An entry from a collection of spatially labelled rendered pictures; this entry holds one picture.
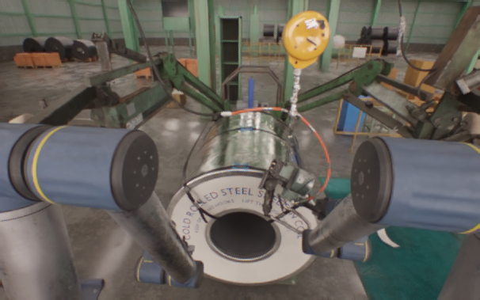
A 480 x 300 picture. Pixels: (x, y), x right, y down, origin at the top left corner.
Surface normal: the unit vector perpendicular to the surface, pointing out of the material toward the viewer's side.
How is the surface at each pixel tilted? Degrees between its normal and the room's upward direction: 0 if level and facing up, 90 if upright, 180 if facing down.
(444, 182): 54
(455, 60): 90
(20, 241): 83
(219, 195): 90
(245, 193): 90
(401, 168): 43
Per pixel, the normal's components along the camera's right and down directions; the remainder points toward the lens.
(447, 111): -0.08, 0.44
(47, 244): 0.92, 0.14
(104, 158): -0.07, -0.32
